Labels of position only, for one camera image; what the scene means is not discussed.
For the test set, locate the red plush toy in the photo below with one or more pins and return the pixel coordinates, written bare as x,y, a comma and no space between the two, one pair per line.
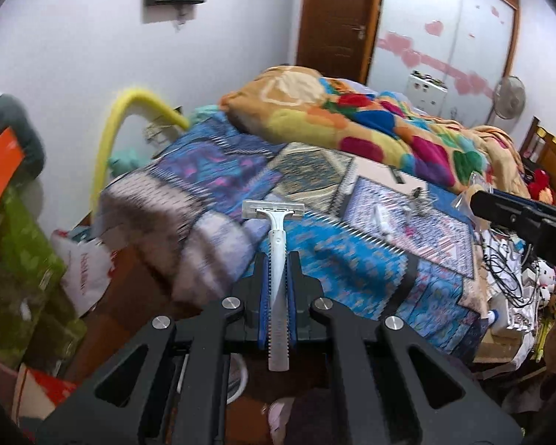
541,184

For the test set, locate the white disposable razor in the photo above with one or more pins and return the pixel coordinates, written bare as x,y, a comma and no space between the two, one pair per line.
277,259

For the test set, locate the brown wooden door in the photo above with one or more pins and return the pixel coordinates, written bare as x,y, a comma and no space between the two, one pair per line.
336,18

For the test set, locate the red patterned cardboard box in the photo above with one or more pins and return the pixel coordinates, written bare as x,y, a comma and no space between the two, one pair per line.
41,391

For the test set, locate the frosted sliding wardrobe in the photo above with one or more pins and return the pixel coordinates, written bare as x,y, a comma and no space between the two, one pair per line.
445,23

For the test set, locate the white crumpled wrapper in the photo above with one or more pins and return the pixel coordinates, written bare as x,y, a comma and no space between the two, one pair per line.
382,220

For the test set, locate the orange multicoloured fleece blanket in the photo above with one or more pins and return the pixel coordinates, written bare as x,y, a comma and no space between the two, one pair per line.
352,116

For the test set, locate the yellow foam tube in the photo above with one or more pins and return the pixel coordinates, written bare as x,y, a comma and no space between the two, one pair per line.
120,120

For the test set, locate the brown wooden chair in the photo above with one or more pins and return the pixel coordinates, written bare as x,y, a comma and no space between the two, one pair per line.
549,153

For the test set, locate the white standing fan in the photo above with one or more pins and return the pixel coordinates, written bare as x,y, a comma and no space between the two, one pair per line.
509,97

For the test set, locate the white plastic shopping bag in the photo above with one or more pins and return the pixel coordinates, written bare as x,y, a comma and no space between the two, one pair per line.
85,273

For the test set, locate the teal plush toy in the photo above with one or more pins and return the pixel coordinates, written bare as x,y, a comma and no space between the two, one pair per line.
127,161

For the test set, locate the small white cabinet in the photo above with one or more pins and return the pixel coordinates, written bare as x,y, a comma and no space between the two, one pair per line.
426,92

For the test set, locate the dark grey cloth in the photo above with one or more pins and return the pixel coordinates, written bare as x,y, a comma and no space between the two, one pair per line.
16,125

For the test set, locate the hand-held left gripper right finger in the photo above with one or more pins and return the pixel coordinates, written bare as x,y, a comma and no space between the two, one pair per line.
293,308

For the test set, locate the green patterned cloth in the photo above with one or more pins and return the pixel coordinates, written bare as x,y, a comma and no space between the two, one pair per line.
18,287

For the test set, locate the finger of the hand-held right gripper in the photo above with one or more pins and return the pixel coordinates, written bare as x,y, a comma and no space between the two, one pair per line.
495,211
523,198

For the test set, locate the clear plastic wrapper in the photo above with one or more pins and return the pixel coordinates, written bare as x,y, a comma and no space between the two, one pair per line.
465,194

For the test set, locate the bed with patchwork sheet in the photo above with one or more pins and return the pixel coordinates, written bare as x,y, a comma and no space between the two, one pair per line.
306,222

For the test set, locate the white plush toy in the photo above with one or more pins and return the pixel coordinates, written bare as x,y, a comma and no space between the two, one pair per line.
544,280

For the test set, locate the pale pink slipper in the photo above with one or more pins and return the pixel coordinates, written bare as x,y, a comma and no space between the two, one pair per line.
280,416

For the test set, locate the white plastic bucket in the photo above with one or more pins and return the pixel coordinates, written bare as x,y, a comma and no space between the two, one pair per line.
241,380

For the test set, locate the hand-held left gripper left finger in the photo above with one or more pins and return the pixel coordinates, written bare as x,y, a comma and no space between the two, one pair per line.
261,308

